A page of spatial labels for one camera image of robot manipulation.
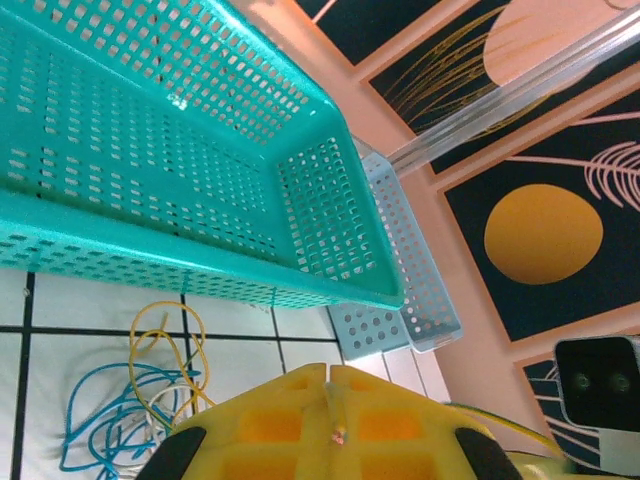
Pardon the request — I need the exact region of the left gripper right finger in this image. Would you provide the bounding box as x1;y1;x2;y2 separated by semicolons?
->
329;364;526;480

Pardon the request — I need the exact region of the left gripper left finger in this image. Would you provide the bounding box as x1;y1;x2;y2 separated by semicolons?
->
142;364;331;480

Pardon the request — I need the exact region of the white wire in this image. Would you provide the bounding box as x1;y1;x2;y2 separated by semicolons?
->
142;383;201;441

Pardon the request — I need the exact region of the light blue plastic basket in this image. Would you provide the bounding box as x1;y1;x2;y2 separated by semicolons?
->
327;134;465;362

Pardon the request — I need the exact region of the yellow wire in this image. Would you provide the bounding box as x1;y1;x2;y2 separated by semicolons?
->
128;300;217;434

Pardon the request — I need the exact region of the pile of rubber bands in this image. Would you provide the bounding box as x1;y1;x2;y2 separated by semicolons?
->
58;363;204;480

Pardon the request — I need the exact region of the teal plastic basket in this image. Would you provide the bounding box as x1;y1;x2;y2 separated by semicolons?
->
0;0;407;312

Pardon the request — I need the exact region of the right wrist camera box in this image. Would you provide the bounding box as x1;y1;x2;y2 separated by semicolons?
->
553;335;640;474

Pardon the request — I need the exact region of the aluminium frame post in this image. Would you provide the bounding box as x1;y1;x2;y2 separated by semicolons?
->
384;7;640;176

